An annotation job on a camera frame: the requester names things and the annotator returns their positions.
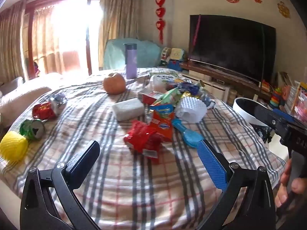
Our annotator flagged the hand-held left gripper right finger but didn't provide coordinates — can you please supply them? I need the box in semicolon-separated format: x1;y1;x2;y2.
197;139;276;230

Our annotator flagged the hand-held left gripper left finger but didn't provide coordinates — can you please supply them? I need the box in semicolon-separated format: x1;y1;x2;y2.
20;140;101;230

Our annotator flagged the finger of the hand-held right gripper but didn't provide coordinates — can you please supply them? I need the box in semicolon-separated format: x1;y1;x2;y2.
273;108;307;128
254;104;292;132

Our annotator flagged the white round trash bin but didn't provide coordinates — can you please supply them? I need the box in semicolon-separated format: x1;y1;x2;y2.
233;97;272;144

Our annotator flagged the white sponge block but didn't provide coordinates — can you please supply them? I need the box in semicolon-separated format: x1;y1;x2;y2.
112;98;145;122

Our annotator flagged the red white tissue pack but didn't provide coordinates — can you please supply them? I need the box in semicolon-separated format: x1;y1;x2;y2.
138;87;166;104

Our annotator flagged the person's right hand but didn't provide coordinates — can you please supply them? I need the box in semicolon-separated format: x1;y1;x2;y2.
275;159;307;208

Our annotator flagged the pink toy packaging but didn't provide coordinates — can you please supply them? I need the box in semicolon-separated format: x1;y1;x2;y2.
291;81;307;122

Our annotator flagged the crushed green can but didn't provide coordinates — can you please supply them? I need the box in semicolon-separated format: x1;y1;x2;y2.
20;119;45;140

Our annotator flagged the white television cabinet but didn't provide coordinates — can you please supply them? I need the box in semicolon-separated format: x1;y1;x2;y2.
180;62;271;103

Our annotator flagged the blue white wrapper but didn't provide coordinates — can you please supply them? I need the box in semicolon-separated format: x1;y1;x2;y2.
200;92;216;109

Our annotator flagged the orange snack packet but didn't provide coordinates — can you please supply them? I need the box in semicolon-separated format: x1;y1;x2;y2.
147;103;177;142

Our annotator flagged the crushed red can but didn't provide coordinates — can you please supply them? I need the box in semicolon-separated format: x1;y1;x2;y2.
32;101;60;120

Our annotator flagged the red snack packet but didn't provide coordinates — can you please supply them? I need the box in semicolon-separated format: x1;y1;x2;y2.
123;120;163;159

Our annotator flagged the yellow yarn ball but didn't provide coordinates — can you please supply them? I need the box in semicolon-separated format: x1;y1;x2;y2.
0;134;29;160

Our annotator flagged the silver blue wrapper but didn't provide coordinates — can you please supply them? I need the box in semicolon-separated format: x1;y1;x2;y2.
49;93;66;106

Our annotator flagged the black television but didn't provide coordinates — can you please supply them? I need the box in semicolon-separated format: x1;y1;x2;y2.
188;14;276;84

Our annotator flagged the green snack wrapper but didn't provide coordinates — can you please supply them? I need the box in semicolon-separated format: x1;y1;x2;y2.
157;88;183;106

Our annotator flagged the dark blue snack wrapper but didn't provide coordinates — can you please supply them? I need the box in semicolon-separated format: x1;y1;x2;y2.
176;82;202;96

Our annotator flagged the orange-brown apple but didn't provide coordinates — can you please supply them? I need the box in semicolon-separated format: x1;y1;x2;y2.
103;72;126;94

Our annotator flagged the white pillow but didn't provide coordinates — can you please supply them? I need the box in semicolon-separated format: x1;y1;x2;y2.
0;73;63;125

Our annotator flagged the white plastic bag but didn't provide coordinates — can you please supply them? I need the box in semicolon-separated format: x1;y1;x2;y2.
149;75;167;93

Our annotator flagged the colourful picture book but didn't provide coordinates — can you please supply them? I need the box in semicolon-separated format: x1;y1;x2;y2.
150;71;190;83

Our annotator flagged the yellow green toy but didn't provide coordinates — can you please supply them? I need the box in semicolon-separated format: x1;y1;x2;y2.
170;48;187;63

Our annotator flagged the purple thermos bottle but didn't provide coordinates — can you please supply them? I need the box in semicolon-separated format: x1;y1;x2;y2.
123;43;138;79

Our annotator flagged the teal covered chair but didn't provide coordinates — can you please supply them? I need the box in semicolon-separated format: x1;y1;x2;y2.
104;38;163;70

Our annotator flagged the toy bus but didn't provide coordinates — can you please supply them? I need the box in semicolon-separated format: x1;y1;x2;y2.
160;48;171;63

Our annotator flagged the beige curtain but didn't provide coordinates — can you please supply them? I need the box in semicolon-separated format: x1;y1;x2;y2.
0;0;27;82
31;7;63;75
98;0;141;70

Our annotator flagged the red heart hanging decoration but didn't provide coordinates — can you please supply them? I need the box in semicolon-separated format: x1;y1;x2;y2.
155;0;166;45

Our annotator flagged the rainbow stacking ring toy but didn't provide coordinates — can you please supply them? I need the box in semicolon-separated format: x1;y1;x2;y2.
270;87;283;108

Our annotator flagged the gold wall sticker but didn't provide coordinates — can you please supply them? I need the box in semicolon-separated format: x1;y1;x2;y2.
278;2;290;18

